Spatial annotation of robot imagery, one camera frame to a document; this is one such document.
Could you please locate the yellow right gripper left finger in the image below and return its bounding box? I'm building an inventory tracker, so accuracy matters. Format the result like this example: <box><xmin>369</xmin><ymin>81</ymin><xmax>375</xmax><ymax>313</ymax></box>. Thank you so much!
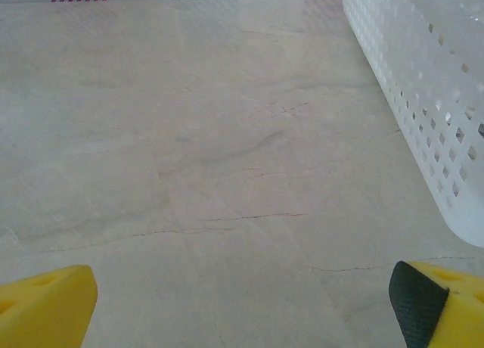
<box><xmin>0</xmin><ymin>264</ymin><xmax>98</xmax><ymax>348</ymax></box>

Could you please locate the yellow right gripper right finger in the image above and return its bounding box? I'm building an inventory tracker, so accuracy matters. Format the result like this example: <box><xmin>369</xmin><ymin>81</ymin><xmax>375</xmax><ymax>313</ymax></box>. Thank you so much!
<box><xmin>388</xmin><ymin>260</ymin><xmax>484</xmax><ymax>348</ymax></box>

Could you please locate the white perforated plastic basket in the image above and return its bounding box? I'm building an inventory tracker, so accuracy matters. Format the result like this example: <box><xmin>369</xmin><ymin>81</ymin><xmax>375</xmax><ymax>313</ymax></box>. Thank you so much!
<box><xmin>341</xmin><ymin>0</ymin><xmax>484</xmax><ymax>249</ymax></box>

